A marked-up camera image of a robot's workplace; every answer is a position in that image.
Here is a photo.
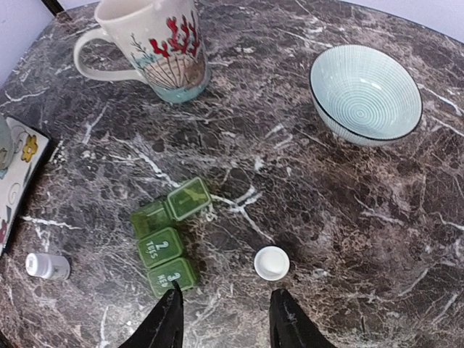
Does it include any white pill bottle left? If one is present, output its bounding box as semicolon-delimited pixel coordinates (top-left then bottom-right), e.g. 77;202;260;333
25;253;71;281

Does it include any striped light blue bowl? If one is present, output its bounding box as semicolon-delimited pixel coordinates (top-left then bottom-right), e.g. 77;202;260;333
309;44;423;146

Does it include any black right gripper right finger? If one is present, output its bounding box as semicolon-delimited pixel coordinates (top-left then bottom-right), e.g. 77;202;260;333
269;289;335;348

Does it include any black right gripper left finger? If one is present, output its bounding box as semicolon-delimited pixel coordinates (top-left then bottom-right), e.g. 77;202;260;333
119;282;184;348

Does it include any white pill bottle cap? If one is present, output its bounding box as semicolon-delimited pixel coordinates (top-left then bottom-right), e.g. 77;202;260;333
254;246;290;281

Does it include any green weekly pill organizer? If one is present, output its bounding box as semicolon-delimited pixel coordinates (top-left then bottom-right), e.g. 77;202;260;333
130;177;212;299

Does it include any plain celadon green bowl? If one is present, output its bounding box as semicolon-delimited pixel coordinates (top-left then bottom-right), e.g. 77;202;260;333
0;116;15;170

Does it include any square floral plate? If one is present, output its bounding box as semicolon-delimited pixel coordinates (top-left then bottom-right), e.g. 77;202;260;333
1;117;51;252

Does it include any white mug with coral pattern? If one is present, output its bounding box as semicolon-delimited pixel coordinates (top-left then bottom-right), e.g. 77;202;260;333
73;1;211;104

